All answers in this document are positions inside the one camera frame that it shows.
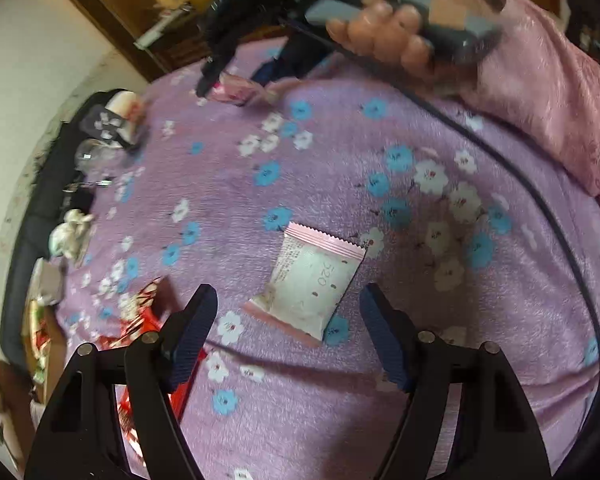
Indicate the purple floral tablecloth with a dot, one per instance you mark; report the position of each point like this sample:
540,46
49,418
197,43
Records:
288,209

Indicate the cardboard snack tray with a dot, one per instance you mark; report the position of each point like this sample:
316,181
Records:
45,346

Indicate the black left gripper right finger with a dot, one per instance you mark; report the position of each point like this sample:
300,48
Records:
496,435

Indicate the black phone stand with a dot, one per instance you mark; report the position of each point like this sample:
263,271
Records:
109,127

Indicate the black sofa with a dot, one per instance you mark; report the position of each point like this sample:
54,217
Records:
52,175

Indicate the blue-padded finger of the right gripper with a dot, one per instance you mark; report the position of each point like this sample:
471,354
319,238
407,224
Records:
273,70

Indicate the person's right hand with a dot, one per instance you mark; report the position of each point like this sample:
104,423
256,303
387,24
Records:
388,35

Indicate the white bowl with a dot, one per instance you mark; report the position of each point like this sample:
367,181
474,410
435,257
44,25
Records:
127,110

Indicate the small pink snack packet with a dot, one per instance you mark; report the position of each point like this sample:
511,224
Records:
239,91

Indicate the red snack box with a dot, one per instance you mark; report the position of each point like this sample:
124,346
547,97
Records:
161,348

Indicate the clear glass bowl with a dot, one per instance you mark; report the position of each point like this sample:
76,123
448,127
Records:
92,155

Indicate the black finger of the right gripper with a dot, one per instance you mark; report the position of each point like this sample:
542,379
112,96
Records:
210,73

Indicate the pink sleeve right forearm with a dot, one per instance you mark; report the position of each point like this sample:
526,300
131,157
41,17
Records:
538,81

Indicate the white plush toy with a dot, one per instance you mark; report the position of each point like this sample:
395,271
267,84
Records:
70,239

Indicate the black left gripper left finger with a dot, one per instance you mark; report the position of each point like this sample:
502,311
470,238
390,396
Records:
79,435

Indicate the white pink snack packet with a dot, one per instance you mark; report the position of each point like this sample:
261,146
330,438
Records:
312,273

